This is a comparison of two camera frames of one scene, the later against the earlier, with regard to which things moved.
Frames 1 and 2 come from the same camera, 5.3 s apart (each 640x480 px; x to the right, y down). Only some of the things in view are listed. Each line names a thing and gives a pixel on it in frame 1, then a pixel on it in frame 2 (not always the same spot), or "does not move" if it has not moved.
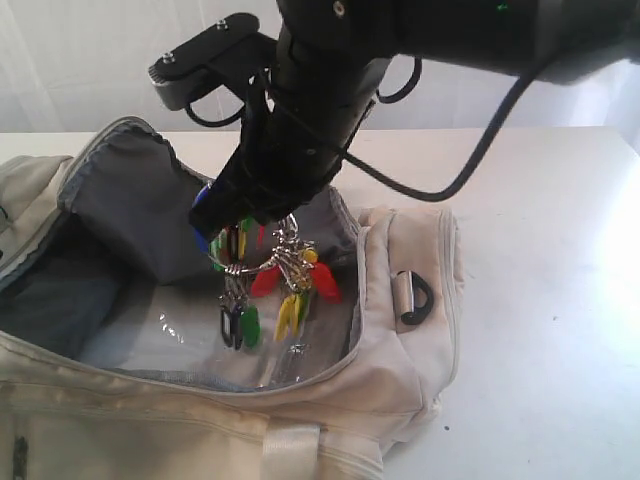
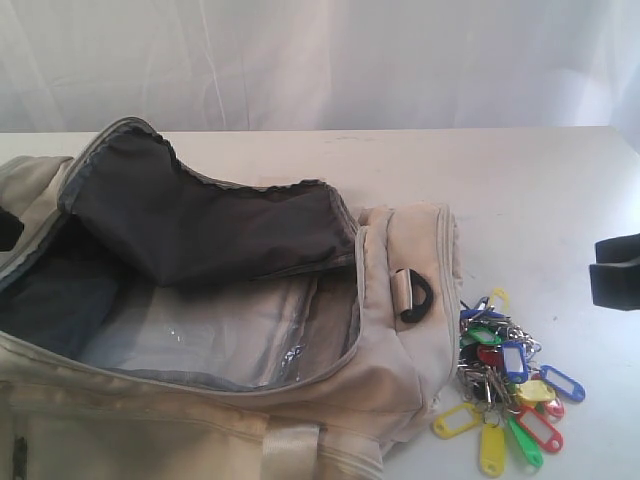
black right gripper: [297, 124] → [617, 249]
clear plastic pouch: [169, 333] does not move
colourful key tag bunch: [268, 274] → [503, 390]
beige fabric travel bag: [111, 363] does not move
